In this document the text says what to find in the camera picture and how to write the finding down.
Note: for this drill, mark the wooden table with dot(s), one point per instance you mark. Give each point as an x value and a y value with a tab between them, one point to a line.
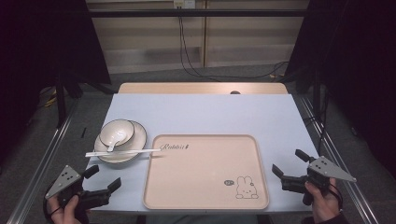
186	88

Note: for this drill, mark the white bowl with dark rim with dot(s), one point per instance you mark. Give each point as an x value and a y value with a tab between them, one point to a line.
116	129

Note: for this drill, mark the white chopstick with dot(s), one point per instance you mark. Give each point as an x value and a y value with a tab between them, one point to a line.
124	151
102	154

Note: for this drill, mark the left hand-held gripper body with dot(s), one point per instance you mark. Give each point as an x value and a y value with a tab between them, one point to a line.
63	180

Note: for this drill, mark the aluminium floor rail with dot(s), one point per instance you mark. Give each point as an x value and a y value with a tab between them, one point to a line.
351	186
40	174

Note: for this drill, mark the white ceramic spoon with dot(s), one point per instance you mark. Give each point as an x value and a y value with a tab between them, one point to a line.
115	138

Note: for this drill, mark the black horizontal bar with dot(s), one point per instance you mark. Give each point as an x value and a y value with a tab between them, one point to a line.
199	13

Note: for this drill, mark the person's dark sleeve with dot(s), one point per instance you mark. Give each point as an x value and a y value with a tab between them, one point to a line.
336	219

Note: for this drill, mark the small black stick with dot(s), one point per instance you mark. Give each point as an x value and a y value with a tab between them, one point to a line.
83	132

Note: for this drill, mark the beige tray with rabbit print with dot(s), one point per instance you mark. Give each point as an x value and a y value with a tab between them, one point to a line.
199	174

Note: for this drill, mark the person's right hand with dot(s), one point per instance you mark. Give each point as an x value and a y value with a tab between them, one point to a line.
325	203

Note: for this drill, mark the black curtain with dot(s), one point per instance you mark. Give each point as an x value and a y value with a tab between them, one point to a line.
37	43
358	62

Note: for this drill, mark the wall power outlet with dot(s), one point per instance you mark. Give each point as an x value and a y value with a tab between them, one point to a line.
184	3

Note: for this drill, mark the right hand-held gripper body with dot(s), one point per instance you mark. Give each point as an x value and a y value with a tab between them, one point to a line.
327	169

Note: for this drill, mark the white plate with dark rim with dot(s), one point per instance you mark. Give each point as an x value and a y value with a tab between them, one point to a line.
138	137

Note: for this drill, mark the pale blue table mat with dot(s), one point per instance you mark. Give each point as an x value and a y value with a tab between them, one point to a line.
202	115

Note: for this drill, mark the person's left hand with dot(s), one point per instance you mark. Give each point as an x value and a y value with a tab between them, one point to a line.
67	214

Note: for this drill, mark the black metal stand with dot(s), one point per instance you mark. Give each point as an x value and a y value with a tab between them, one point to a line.
60	99
316	93

